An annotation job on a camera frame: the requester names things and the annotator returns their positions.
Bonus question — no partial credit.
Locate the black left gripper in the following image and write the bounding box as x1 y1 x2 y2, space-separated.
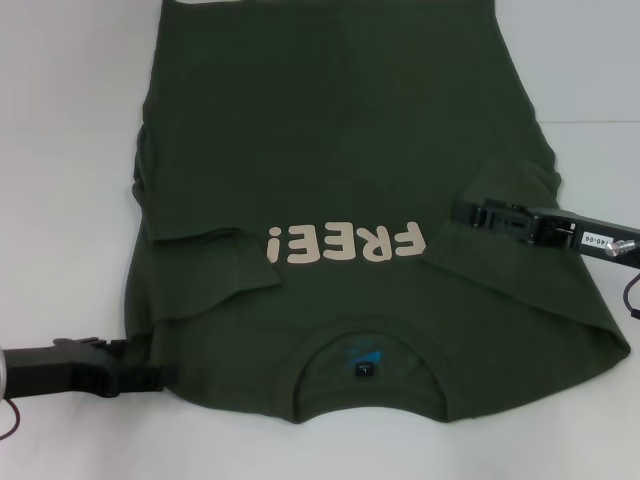
4 337 180 401

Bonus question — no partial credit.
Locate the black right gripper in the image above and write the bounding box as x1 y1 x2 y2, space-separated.
449 197 640 275

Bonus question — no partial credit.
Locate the dark green FREE! t-shirt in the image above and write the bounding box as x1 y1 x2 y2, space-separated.
122 0 631 425

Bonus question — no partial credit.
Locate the dark left wrist cable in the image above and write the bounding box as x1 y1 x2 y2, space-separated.
0 399 22 442

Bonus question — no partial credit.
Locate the dark wrist cable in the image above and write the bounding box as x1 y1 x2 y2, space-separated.
0 399 22 442
621 272 640 322

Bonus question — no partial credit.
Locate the dark right wrist cable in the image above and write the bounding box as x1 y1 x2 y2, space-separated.
621 272 640 322

